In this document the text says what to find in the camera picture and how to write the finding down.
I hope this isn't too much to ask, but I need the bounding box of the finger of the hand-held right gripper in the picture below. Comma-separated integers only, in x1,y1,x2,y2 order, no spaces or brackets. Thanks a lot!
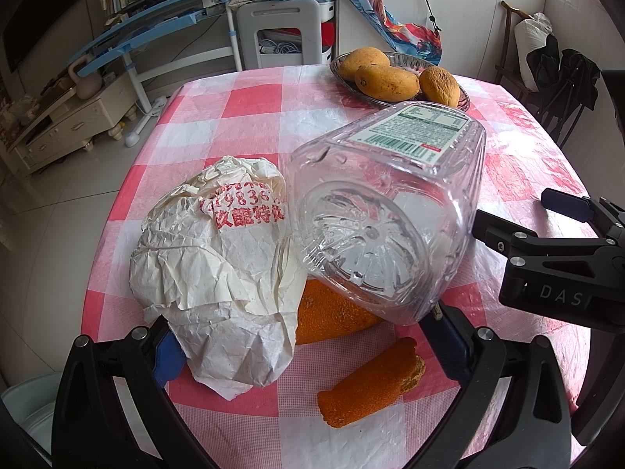
541,188,625,241
473,209,538,260

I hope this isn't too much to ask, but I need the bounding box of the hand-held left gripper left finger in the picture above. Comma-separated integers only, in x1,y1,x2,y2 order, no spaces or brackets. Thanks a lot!
51,317,220,469

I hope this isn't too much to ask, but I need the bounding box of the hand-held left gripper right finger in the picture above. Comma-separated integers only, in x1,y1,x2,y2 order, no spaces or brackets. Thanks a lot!
420,303,573,469

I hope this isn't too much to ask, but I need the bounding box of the white paper wrapper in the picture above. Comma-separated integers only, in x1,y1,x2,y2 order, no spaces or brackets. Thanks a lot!
129,155,307,400

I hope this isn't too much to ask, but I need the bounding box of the orange peel piece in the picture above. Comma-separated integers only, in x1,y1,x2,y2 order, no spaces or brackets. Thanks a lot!
317,337,427,429

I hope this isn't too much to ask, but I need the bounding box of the clear plastic bottle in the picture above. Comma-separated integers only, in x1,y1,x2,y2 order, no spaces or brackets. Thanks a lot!
289,102,488,326

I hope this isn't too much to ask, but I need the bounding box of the large orange peel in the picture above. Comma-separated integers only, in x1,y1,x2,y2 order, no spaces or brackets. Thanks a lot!
295,278,386,345

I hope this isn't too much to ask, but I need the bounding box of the dark fruit basket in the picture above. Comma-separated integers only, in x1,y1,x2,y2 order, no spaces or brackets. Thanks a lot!
330,51,471,112

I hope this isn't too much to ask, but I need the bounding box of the pale grey seat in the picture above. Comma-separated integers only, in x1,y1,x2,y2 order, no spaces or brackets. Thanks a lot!
0,371,64,455

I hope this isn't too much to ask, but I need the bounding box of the wrinkled yellow mango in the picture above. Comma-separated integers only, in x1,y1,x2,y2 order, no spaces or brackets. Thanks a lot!
419,66,460,107

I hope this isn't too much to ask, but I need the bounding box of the white stuffed bag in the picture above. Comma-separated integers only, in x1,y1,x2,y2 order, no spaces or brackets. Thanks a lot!
512,12,555,91

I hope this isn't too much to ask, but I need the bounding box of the smooth yellow mango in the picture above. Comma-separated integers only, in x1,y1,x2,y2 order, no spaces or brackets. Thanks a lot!
338,48,391,82
354,64,421,102

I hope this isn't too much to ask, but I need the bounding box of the white cupboard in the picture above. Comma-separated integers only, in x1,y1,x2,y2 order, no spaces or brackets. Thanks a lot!
337,0,548,79

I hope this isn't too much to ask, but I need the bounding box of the colourful printed hanging bag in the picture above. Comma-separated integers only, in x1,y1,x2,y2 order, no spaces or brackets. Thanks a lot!
327,0,443,65

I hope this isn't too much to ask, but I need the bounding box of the pink checked tablecloth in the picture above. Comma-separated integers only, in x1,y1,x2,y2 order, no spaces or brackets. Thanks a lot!
80,63,601,469

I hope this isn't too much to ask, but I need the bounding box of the red storage box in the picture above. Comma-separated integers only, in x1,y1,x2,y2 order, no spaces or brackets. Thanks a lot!
320,22,338,64

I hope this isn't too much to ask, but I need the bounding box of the white television cabinet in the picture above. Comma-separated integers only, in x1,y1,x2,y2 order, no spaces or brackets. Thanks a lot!
10,71,138,177

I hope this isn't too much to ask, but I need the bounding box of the pink kettlebell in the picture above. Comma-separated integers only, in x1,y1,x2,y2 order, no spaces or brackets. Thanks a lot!
67,55,102,99

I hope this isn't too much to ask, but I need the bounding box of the white plastic stool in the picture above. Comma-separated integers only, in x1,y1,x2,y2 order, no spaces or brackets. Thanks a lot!
237,0,337,70

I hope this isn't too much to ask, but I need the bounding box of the blue study desk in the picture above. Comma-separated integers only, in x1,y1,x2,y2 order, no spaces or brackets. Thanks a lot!
73,0,255,148

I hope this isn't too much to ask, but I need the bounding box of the black folding chair frame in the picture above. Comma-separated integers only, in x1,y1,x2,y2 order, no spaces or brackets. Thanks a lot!
537,83,587,150

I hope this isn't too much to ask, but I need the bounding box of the black wall television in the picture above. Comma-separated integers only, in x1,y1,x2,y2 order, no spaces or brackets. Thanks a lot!
0,0,84,74

